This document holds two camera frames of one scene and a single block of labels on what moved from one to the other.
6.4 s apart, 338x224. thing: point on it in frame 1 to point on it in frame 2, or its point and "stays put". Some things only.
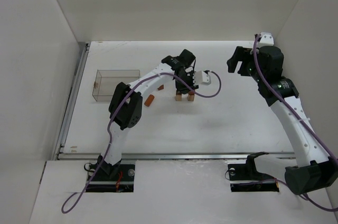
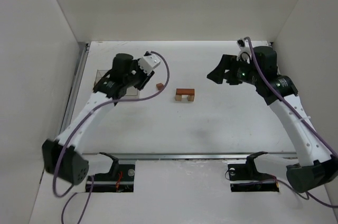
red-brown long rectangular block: (191, 93) stays put
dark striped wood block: (190, 98) stays put
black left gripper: (185, 86) to (144, 80)
